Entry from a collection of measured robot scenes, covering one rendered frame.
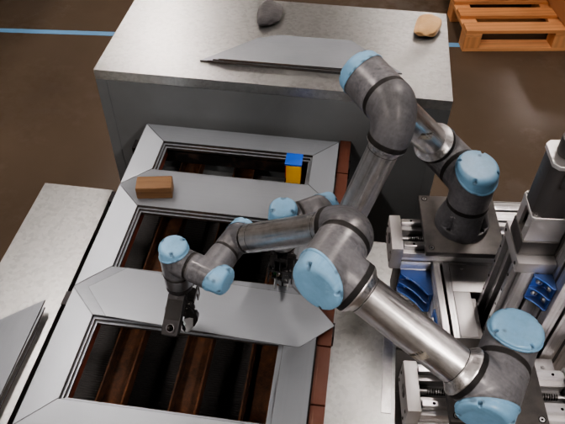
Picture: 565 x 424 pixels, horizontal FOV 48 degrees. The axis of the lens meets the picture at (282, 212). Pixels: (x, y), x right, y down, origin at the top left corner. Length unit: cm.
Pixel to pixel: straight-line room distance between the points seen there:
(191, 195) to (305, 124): 52
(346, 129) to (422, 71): 35
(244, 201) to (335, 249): 95
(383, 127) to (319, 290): 40
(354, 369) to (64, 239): 106
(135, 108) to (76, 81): 184
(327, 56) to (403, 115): 105
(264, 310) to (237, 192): 50
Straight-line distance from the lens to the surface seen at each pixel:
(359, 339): 204
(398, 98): 142
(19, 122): 412
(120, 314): 193
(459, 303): 184
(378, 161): 147
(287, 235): 146
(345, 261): 125
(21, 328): 206
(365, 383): 197
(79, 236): 228
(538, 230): 154
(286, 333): 184
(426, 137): 171
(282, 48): 247
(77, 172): 366
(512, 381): 138
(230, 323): 186
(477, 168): 175
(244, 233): 157
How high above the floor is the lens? 240
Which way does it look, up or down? 47 degrees down
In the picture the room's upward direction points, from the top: 1 degrees clockwise
